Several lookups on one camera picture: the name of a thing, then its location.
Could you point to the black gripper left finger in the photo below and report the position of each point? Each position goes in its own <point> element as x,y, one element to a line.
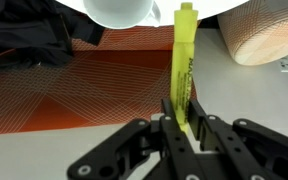
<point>170,133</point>

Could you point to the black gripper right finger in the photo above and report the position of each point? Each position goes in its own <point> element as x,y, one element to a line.
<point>217,133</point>

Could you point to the yellow highlighter marker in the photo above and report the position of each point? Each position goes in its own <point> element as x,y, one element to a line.
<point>183,60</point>

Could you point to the white mug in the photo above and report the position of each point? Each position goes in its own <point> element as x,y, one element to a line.
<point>117,13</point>

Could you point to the orange patterned sofa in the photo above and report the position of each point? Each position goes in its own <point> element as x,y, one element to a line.
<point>84,90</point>

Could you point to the beige cylindrical ottoman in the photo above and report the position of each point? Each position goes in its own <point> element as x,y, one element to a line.
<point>260,30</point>

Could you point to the black jacket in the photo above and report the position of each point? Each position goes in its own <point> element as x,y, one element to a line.
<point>24,33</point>

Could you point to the white wall outlet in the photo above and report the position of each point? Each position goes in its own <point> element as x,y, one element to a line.
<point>287,65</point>

